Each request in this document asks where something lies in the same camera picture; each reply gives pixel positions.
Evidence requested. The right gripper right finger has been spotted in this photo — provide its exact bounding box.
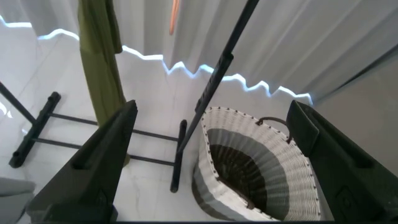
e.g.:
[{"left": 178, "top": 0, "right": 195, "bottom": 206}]
[{"left": 285, "top": 99, "right": 398, "bottom": 222}]

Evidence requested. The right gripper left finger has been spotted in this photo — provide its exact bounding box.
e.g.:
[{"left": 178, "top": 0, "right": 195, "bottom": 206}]
[{"left": 26, "top": 99, "right": 139, "bottom": 222}]

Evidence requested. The green long-sleeved shirt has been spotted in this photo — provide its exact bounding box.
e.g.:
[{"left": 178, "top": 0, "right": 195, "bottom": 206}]
[{"left": 77, "top": 0, "right": 131, "bottom": 166}]

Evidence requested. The pink clothes hanger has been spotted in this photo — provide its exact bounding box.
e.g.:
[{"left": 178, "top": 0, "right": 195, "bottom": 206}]
[{"left": 169, "top": 0, "right": 180, "bottom": 35}]

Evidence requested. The white laundry basket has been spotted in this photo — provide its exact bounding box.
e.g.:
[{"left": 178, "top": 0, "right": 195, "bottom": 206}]
[{"left": 192, "top": 106, "right": 323, "bottom": 222}]

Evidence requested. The black clothes rack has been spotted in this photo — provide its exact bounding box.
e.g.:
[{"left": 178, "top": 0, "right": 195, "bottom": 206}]
[{"left": 0, "top": 0, "right": 261, "bottom": 194}]

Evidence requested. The white curtain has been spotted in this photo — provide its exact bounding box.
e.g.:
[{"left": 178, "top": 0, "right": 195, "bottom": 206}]
[{"left": 0, "top": 0, "right": 398, "bottom": 105}]

